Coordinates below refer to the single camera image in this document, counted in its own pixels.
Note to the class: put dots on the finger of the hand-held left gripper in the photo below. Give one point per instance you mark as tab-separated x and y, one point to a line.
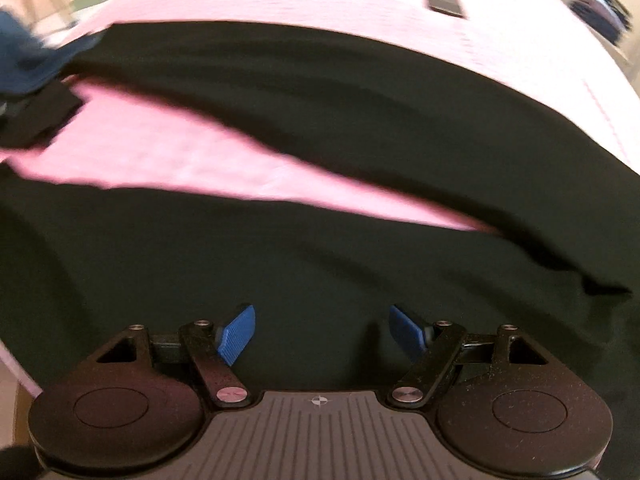
37	117

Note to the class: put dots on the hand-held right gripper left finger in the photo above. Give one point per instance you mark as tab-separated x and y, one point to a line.
236	334

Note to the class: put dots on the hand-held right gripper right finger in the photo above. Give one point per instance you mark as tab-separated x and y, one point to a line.
404	332

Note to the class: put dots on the black pants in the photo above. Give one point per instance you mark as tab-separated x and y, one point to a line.
320	160

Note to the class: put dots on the pink blanket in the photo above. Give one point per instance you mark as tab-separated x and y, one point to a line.
175	155

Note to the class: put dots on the dark blue bag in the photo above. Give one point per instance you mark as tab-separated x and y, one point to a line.
600	7

